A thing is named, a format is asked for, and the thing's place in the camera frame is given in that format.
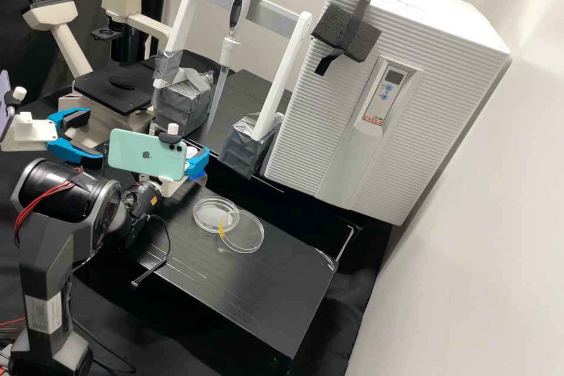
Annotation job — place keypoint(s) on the incubator door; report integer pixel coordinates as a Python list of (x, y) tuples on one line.
[(317, 129)]

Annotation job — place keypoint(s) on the petri dish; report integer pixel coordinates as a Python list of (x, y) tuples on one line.
[(207, 215)]

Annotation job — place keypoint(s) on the cream microscope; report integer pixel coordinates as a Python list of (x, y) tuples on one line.
[(66, 45)]

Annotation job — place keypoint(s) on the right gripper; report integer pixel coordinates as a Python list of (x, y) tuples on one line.
[(171, 187)]

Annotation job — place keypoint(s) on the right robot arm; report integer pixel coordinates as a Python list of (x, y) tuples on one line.
[(48, 235)]

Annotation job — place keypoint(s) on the white pipette stand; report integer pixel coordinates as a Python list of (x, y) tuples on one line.
[(282, 81)]

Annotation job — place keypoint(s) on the grey taped block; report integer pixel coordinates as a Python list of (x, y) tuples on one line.
[(244, 144), (183, 98)]

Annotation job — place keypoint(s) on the white incubator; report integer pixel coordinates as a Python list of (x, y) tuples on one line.
[(462, 120)]

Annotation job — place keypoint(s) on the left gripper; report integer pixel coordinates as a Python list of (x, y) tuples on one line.
[(31, 134)]

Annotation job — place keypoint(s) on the pipette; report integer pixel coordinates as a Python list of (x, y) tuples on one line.
[(231, 41)]

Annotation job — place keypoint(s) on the petri dish lid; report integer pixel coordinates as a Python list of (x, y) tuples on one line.
[(246, 235)]

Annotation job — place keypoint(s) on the right wrist camera phone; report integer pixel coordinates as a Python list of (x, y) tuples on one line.
[(141, 153)]

